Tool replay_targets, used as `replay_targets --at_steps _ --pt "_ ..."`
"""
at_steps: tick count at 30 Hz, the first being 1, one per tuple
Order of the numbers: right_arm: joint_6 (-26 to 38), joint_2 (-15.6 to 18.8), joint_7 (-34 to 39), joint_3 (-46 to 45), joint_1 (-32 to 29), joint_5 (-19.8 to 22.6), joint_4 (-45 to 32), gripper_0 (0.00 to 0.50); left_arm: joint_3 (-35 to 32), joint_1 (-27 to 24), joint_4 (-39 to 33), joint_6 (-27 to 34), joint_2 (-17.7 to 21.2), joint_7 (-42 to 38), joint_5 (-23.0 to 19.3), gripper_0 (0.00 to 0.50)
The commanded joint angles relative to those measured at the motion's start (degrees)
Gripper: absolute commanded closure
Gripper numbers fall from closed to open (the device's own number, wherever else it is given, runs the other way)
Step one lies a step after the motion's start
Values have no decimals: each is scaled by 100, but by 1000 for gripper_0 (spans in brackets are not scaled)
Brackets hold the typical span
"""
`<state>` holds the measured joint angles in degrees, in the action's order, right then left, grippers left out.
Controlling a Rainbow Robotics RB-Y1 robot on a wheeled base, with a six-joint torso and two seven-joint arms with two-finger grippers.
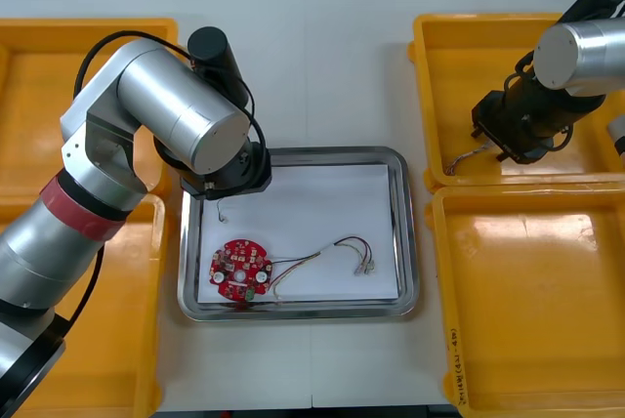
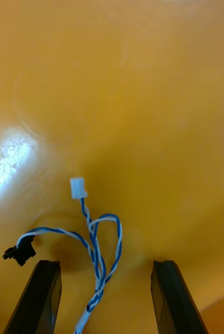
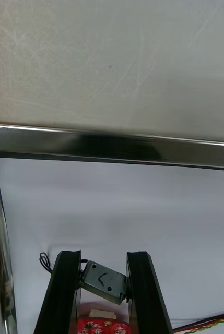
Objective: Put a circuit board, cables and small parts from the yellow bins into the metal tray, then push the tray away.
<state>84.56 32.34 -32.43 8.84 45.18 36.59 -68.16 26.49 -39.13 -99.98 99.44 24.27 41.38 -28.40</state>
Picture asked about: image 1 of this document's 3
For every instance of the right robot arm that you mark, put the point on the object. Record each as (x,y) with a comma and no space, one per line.
(576,56)

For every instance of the steel tray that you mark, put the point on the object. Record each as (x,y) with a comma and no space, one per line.
(410,242)

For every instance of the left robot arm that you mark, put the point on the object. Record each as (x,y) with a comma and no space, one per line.
(171,96)

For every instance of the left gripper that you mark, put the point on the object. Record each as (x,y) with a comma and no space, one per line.
(244,179)

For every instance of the yellow-orange plastic bin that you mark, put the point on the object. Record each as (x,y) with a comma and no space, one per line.
(537,315)
(454,86)
(127,315)
(29,96)

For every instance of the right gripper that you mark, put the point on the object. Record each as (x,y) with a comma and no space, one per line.
(503,120)

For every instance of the round red circuit board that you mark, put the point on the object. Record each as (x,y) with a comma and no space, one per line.
(234,249)

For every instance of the white paper sheet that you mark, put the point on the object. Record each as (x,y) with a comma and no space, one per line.
(317,203)

